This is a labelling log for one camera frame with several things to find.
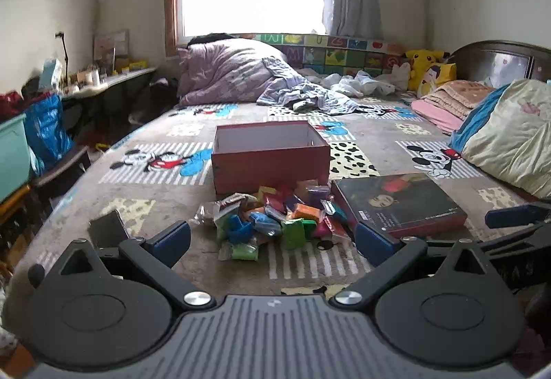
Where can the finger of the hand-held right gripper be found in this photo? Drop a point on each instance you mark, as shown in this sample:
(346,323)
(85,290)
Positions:
(512,215)
(525,234)

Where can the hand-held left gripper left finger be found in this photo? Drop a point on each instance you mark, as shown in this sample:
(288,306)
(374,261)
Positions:
(171,242)

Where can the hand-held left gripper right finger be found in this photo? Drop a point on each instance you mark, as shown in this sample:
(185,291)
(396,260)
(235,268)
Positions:
(373,244)

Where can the pile of coloured clay bags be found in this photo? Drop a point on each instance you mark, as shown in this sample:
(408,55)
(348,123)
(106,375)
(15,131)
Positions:
(297,211)

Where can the red cardboard box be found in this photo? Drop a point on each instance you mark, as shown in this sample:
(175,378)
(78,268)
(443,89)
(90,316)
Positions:
(267,168)

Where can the dark portrait book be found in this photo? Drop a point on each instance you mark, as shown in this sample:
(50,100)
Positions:
(400,198)

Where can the black smartphone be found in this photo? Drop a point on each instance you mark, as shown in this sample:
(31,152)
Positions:
(107,228)

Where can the cream quilt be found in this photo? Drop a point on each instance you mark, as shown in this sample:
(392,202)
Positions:
(512,133)

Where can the blue cloth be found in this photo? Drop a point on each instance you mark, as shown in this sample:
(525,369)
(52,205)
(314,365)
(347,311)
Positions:
(478,120)

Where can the pink folded blanket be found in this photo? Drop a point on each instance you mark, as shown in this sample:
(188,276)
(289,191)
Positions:
(434,116)

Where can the tan dotted folded blanket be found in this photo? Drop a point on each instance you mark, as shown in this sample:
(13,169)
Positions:
(460,97)

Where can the wooden chair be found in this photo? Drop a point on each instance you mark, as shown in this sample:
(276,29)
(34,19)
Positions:
(60,172)

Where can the dark wooden headboard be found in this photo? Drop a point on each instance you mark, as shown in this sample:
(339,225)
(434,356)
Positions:
(495,60)

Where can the yellow printed bag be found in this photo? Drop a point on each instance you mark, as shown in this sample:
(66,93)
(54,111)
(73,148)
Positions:
(439,77)

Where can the crumpled white clothes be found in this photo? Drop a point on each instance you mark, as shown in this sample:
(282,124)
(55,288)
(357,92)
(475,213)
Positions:
(357,84)

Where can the blue plastic bag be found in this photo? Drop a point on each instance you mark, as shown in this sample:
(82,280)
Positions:
(47,129)

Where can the striped light blue garment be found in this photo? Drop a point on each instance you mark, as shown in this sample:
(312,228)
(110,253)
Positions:
(301,90)

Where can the white plush toy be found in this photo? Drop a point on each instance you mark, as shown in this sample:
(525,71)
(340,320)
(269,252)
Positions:
(400,75)

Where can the white desk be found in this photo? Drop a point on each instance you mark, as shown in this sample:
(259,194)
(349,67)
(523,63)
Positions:
(116,79)

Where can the yellow plush toy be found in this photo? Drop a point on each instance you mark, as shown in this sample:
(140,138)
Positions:
(424,58)

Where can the teal storage bin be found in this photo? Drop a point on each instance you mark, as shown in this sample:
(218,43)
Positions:
(13,155)

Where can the purple quilt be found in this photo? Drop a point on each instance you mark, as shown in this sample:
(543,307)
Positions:
(228,69)

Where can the colourful alphabet foam mat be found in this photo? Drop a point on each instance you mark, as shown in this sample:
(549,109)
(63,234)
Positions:
(340,56)

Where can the picture board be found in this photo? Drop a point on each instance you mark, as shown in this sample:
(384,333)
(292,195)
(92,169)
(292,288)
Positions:
(111,44)

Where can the dark cloth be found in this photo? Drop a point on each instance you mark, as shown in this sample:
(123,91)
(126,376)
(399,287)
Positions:
(211,38)

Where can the light blue box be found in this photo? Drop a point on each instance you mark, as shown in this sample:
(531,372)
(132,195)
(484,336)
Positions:
(49,73)

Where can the red cloth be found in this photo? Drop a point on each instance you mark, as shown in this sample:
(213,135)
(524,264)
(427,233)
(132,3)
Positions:
(10,103)

